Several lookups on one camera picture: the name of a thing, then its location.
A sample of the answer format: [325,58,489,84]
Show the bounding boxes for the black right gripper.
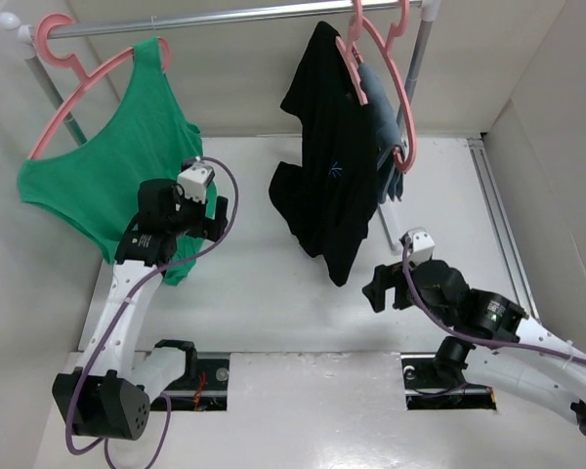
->
[361,251,454,326]

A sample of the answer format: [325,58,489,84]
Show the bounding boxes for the black t shirt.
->
[269,21,377,286]

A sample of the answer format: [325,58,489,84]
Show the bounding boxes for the pink plastic hanger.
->
[335,0,368,106]

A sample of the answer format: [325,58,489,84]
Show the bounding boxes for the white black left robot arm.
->
[52,172,235,442]

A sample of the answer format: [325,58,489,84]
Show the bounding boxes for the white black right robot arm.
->
[362,260,586,437]

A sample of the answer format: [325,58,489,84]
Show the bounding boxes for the pink hanger with green top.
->
[27,11,173,159]

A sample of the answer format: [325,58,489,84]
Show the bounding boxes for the pink hanger with jeans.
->
[355,1,417,173]

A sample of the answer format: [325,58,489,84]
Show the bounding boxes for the green tank top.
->
[17,37,218,263]

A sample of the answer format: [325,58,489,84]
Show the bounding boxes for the blue denim shorts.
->
[357,63,403,203]

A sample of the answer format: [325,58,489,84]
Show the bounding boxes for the metal clothes rack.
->
[0,0,440,255]

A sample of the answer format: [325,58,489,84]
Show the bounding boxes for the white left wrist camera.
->
[177,157,215,204]

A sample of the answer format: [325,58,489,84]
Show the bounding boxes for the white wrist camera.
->
[400,228,436,266]
[177,157,215,204]

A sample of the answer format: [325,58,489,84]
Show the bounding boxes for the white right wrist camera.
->
[400,228,436,266]

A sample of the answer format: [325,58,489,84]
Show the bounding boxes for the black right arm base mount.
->
[400,336,497,411]

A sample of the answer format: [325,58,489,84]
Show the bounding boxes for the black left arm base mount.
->
[164,353,230,412]

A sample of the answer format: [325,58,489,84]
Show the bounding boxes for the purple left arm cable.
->
[65,156,240,468]

